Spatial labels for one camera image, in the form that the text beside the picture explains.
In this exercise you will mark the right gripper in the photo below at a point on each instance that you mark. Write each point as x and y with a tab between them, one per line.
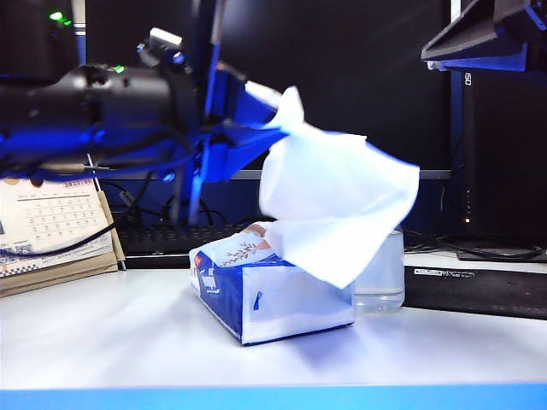
521	21

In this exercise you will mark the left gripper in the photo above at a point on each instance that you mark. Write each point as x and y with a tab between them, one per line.
192	98

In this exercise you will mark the white tissue sheet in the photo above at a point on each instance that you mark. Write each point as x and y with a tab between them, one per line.
337	192

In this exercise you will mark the clear plastic cup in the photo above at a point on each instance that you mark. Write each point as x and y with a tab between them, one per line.
382	277

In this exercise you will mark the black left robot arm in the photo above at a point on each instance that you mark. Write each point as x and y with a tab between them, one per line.
107	98

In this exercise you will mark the blue Tempo tissue pack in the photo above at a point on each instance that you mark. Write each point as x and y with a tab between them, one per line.
290	299

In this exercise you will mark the black computer tower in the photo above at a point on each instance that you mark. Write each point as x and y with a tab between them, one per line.
504	149

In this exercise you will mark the black computer monitor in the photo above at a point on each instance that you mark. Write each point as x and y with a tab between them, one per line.
342	55

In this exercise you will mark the black keyboard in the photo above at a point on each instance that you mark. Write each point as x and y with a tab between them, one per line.
162	247

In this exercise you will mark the paper desk calendar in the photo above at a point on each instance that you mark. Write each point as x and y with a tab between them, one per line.
55	222

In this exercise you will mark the black mouse pad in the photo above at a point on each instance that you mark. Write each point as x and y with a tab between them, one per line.
491	294

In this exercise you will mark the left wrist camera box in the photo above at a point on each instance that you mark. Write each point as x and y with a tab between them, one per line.
164	40

